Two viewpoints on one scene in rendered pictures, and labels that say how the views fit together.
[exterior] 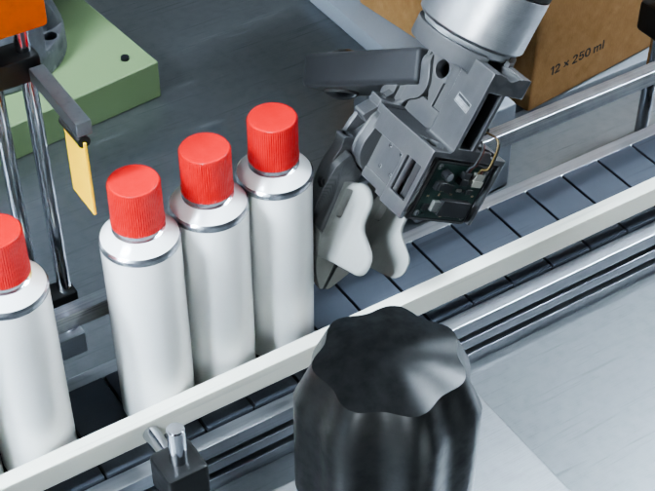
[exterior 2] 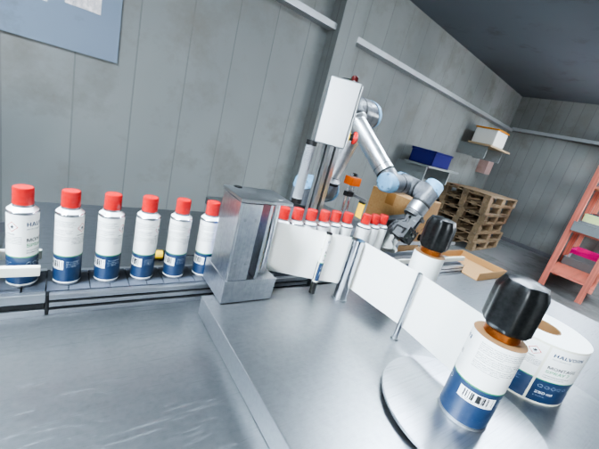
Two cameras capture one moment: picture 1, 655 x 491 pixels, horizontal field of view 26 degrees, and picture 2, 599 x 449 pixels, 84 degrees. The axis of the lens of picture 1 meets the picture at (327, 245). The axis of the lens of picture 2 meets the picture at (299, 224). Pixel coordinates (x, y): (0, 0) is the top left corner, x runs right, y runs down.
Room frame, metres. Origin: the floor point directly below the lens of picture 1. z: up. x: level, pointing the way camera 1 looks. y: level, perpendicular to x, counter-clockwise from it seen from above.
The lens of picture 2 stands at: (-0.47, 0.45, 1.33)
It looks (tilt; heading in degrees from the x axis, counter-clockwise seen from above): 17 degrees down; 354
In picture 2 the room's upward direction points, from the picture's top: 15 degrees clockwise
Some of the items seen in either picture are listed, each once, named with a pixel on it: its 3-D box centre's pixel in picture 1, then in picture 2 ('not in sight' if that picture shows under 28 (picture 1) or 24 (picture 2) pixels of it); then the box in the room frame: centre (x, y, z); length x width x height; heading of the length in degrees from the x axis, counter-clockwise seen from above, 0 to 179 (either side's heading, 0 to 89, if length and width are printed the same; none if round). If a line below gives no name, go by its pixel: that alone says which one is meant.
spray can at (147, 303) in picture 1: (147, 300); (358, 240); (0.66, 0.12, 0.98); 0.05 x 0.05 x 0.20
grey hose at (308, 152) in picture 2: not in sight; (303, 172); (0.62, 0.38, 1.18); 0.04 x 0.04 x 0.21
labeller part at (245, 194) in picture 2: not in sight; (258, 194); (0.31, 0.49, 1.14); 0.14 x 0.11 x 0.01; 123
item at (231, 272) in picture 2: not in sight; (246, 242); (0.32, 0.50, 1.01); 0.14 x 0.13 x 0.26; 123
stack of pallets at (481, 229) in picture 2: not in sight; (471, 215); (5.59, -3.29, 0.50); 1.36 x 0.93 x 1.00; 128
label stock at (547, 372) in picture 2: not in sight; (528, 349); (0.20, -0.24, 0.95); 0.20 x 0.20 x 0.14
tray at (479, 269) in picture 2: not in sight; (469, 264); (1.16, -0.65, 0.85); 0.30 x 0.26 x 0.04; 123
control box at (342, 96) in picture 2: not in sight; (336, 114); (0.64, 0.32, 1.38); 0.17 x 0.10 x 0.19; 178
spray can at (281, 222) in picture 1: (276, 236); (376, 240); (0.73, 0.04, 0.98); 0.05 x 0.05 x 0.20
